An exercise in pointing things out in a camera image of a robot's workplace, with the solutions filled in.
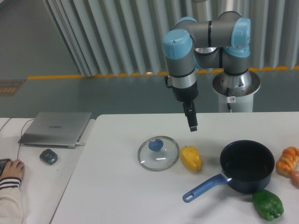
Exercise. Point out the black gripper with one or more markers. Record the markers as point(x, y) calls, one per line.
point(188, 95)

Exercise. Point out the dark blue saucepan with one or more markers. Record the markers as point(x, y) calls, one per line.
point(246, 165)

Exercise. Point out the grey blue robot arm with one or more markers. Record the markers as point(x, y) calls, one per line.
point(221, 43)

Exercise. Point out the white striped sleeve forearm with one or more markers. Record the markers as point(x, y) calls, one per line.
point(11, 208)

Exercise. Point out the person's hand on mouse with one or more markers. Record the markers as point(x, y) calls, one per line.
point(13, 169)

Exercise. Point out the yellow bell pepper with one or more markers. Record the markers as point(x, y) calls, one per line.
point(191, 158)

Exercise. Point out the glass lid blue knob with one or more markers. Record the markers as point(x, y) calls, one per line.
point(158, 153)

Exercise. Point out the folding partition screen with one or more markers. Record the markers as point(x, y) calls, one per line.
point(124, 37)

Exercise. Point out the orange bread loaf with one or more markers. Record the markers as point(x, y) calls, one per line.
point(287, 161)

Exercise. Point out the white usb adapter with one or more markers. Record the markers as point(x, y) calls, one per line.
point(80, 144)

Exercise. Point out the green bell pepper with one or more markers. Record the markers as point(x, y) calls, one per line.
point(268, 205)

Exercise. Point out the silver laptop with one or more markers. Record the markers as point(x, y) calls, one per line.
point(56, 129)

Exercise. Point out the dark grey earbuds case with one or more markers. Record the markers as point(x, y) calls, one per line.
point(48, 156)

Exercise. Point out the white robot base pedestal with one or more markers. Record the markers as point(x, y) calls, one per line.
point(236, 93)

